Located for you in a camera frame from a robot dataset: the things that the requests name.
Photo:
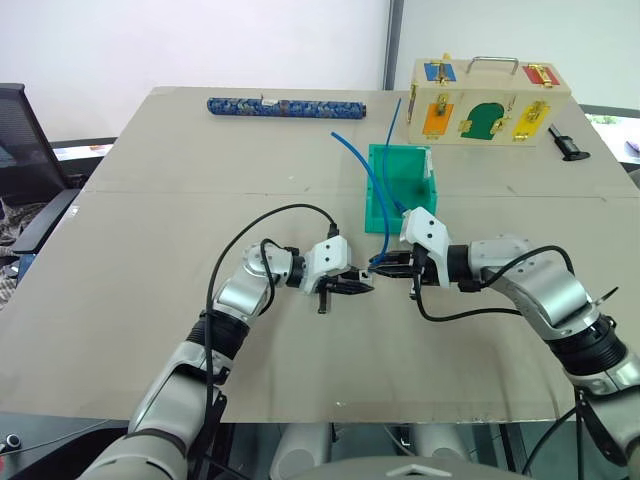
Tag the white coupler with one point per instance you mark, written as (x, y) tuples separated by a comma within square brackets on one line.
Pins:
[(366, 274)]

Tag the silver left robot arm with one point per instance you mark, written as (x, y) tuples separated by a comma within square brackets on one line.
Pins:
[(235, 295)]

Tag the dark patterned cloth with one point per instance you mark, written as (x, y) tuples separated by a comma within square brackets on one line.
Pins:
[(7, 250)]

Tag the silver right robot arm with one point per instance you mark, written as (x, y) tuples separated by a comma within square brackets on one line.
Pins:
[(545, 290)]

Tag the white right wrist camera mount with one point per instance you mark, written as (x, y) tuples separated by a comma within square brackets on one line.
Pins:
[(425, 232)]

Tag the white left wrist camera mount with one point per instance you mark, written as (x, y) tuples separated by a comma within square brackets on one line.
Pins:
[(327, 257)]

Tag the wooden lock box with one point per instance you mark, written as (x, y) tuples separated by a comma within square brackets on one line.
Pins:
[(480, 100)]

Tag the dark desk with screen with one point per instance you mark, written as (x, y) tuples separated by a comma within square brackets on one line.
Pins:
[(82, 149)]

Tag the blue patterned roll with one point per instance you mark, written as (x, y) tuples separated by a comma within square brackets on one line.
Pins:
[(285, 108)]

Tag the green plastic bin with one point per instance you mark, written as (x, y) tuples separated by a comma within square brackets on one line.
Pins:
[(400, 172)]

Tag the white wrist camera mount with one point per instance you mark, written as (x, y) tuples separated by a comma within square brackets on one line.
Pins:
[(327, 257), (425, 232)]

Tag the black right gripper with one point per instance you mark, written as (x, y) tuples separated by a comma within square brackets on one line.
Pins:
[(420, 270)]

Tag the black clamp tool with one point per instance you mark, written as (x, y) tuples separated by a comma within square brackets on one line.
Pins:
[(569, 147)]

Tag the grey robot torso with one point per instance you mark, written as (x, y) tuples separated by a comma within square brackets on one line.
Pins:
[(400, 465)]

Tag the black device with knob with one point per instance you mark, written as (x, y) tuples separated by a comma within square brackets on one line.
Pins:
[(45, 445)]

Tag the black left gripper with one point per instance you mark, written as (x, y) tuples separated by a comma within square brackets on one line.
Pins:
[(325, 295)]

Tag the black office chair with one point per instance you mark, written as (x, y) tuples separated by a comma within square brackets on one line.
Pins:
[(25, 150)]

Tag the grey window frame post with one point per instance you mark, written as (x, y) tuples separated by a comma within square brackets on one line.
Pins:
[(393, 40)]

